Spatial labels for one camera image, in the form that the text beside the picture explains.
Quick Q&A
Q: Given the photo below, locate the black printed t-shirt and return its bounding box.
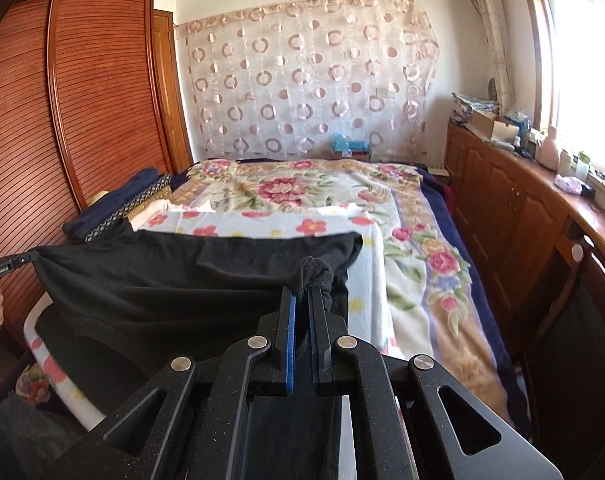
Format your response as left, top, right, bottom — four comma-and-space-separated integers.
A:
32, 231, 366, 480

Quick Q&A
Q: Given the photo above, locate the wooden framed window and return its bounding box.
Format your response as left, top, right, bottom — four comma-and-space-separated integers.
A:
515, 0, 605, 183

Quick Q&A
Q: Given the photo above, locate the folded dotted dark cloth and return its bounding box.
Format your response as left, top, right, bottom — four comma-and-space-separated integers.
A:
84, 173, 174, 242

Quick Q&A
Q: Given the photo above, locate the rose floral blanket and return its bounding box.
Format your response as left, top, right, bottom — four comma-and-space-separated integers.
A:
170, 157, 529, 423

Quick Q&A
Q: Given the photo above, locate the blue tissue pack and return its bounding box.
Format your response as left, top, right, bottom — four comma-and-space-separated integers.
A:
329, 133, 373, 161

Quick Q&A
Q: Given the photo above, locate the slatted wooden wardrobe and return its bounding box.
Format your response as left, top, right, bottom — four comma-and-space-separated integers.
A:
0, 0, 194, 283

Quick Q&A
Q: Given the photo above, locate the long wooden cabinet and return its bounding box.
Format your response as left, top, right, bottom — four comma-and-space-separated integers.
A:
444, 119, 605, 353

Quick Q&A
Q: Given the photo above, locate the open cardboard box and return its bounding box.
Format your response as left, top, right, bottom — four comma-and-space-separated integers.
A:
469, 109, 519, 144

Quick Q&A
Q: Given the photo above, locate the white flower-print sheet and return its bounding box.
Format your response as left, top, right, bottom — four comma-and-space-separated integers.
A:
25, 204, 399, 432

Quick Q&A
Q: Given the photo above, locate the pink plastic bottle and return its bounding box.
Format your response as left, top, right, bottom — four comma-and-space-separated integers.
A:
539, 125, 561, 170

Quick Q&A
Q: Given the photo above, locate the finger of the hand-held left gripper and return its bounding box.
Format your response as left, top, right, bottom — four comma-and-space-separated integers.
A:
10, 251, 41, 270

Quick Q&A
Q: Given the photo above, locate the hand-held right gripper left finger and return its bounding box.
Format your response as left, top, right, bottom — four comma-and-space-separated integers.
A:
50, 285, 298, 480

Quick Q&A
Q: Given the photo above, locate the stack of folded clothes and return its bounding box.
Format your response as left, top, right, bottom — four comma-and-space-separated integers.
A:
62, 167, 159, 247

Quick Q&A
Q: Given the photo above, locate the beige window curtain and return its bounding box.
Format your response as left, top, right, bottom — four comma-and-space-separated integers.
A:
463, 0, 514, 112

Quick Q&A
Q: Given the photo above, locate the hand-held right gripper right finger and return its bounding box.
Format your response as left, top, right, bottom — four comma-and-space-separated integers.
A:
307, 286, 563, 480

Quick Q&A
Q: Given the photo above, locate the dark wooden chair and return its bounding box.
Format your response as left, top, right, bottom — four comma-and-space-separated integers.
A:
519, 234, 605, 480

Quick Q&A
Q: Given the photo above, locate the pile of printed papers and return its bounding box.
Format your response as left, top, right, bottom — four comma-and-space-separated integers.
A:
451, 92, 501, 122

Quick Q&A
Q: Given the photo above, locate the sheer circle-patterned wall curtain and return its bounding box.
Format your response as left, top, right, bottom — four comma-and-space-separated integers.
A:
174, 0, 441, 162

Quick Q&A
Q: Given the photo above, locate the folded cream cloth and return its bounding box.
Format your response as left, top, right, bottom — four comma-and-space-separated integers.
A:
127, 199, 176, 232

